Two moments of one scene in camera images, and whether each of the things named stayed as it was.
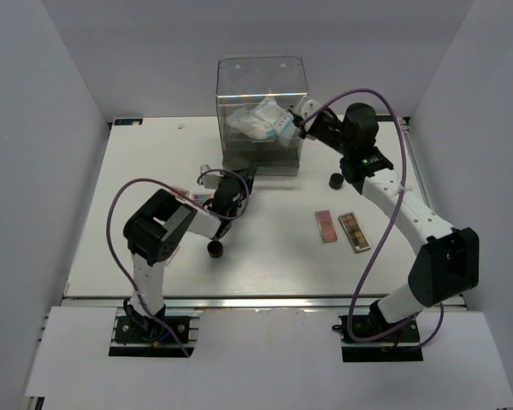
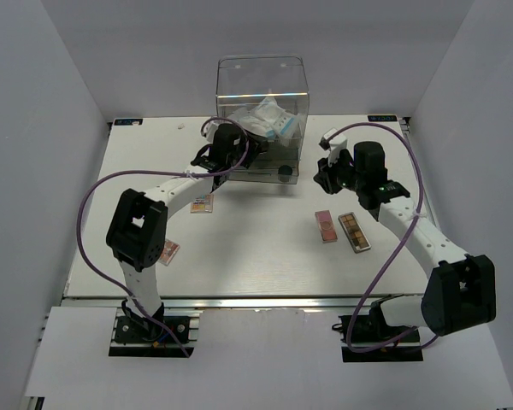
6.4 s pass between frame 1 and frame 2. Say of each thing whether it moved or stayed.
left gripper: moved
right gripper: moved
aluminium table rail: stayed
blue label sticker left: stayed
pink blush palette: stayed
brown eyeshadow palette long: stayed
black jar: moved
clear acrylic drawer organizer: stayed
